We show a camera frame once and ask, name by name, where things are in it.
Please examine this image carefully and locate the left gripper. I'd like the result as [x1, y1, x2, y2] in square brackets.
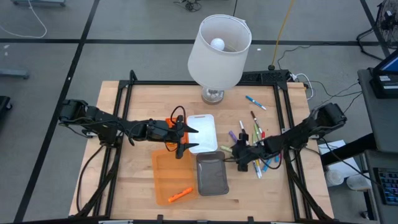
[164, 114, 200, 160]

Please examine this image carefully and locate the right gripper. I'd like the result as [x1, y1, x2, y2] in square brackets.
[231, 132, 269, 173]

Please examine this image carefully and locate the white plastic bin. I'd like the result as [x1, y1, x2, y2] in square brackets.
[186, 113, 219, 156]

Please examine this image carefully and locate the small orange translucent bin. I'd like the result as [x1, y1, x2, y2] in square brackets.
[164, 116, 190, 146]

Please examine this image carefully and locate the brown cap white marker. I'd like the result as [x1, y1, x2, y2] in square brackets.
[250, 110, 264, 132]

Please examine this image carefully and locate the large orange translucent bin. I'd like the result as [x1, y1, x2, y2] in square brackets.
[150, 147, 199, 207]

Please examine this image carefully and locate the light blue cap white marker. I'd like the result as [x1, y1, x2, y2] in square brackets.
[244, 95, 267, 111]

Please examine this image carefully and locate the orange highlighter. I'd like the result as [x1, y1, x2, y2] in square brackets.
[167, 186, 194, 203]

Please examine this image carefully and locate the grey translucent bin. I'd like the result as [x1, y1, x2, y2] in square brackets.
[195, 151, 230, 197]

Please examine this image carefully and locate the white shade table lamp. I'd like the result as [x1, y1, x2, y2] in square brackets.
[187, 14, 252, 106]

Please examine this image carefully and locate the black perforated electronics box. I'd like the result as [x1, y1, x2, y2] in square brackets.
[239, 69, 290, 85]

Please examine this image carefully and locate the clear plastic cup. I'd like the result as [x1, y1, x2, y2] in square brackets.
[346, 173, 373, 192]
[325, 169, 345, 187]

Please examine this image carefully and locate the white paper sheet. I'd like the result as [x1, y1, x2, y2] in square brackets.
[317, 139, 358, 180]

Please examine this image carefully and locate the grey desk with keyboard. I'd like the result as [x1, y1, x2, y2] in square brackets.
[363, 149, 398, 224]

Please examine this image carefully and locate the grey desk with monitor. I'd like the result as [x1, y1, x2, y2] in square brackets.
[356, 67, 398, 154]

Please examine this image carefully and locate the black computer keyboard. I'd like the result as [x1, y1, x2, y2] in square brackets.
[372, 167, 398, 206]

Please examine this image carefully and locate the black desktop device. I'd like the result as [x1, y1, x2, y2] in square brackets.
[369, 73, 398, 100]

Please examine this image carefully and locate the blue screen monitor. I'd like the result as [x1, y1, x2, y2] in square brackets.
[372, 49, 398, 76]

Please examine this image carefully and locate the grey metal foot bar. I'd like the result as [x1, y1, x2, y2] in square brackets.
[0, 68, 30, 80]

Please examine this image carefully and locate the black floor fan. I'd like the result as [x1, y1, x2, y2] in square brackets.
[356, 0, 398, 62]

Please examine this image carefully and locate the yellow extension cable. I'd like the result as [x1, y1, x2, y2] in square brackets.
[269, 0, 295, 71]

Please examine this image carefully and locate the black cable bundle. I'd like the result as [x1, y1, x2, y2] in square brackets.
[173, 0, 203, 13]

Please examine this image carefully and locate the white floor cable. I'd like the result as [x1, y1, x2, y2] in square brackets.
[0, 0, 49, 40]

